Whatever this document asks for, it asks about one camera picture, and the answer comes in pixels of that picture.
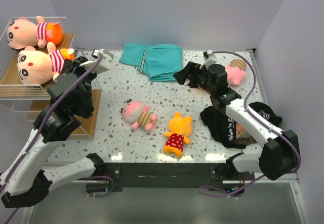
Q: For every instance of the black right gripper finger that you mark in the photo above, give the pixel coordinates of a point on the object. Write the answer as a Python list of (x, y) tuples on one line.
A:
[(191, 68), (182, 76)]

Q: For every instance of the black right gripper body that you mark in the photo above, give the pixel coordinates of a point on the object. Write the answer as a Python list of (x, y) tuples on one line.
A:
[(199, 80)]

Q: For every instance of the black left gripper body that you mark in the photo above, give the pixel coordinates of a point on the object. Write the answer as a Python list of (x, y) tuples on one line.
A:
[(79, 71)]

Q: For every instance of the pink pig toy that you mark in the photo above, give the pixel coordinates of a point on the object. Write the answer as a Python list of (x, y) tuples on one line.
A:
[(236, 72)]

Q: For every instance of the face-up doll orange hat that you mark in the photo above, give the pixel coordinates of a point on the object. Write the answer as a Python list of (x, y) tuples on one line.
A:
[(37, 67)]

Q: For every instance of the black-haired doll orange pants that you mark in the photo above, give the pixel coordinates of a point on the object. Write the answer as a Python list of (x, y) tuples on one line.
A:
[(22, 33)]

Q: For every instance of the pink pig striped shirt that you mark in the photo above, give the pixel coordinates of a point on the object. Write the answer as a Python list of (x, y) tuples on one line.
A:
[(138, 115)]

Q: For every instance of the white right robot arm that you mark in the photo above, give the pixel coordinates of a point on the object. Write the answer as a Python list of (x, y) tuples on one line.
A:
[(280, 149)]

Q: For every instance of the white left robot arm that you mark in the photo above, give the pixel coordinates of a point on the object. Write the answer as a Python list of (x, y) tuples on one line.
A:
[(25, 183)]

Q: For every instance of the folded teal cloth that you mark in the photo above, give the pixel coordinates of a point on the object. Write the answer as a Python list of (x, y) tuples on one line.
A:
[(159, 62)]

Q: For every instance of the orange bear polka dress front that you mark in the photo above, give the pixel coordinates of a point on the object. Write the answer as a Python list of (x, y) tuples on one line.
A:
[(180, 129)]

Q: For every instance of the black printed garment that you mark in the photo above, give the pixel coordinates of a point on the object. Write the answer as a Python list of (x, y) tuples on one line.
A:
[(231, 134)]

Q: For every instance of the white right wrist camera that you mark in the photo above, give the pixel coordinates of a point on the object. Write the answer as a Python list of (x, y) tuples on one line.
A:
[(209, 58)]

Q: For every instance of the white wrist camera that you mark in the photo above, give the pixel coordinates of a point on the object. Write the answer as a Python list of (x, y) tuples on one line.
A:
[(209, 58), (102, 59)]

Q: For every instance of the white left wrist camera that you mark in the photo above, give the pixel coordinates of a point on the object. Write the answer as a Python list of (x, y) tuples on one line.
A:
[(102, 59)]

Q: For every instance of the white wire wooden shelf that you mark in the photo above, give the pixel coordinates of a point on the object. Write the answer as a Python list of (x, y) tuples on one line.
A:
[(27, 100)]

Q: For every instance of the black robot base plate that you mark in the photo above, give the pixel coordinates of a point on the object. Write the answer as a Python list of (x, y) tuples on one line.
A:
[(169, 175)]

